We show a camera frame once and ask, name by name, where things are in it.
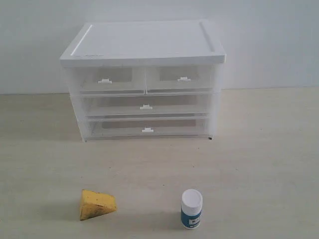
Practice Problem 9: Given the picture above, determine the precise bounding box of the white capped blue bottle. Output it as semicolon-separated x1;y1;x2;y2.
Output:
180;189;203;230

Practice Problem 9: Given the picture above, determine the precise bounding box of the clear bottom wide drawer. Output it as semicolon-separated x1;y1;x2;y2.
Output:
87;116;212;139

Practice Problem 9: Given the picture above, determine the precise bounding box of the clear wide drawer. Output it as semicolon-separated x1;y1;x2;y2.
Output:
87;116;212;139
82;94;211;118

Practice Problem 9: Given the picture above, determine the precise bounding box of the white plastic drawer cabinet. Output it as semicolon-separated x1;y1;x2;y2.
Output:
60;19;226;141

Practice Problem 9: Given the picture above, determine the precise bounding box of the clear middle wide drawer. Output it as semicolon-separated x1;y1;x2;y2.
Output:
82;94;211;118

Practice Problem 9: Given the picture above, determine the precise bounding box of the yellow wedge sponge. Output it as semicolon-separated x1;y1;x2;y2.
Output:
79;189;117;221

